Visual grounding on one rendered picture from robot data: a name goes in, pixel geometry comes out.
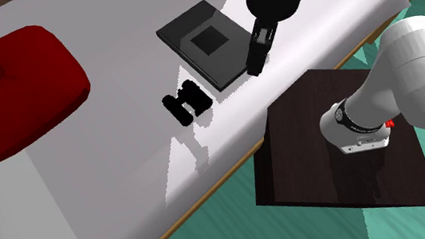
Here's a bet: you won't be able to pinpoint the red pillow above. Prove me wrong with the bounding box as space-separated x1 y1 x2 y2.
0 20 98 164

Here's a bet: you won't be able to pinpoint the black binoculars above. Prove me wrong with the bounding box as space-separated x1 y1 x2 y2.
159 77 216 130

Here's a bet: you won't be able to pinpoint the white bed with wooden frame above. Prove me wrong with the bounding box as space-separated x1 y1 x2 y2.
0 0 425 239

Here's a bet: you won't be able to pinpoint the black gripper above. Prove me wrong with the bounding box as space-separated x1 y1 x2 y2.
239 0 315 79

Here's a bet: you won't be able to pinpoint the dark wooden robot stand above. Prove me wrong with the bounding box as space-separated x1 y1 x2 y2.
242 57 425 224

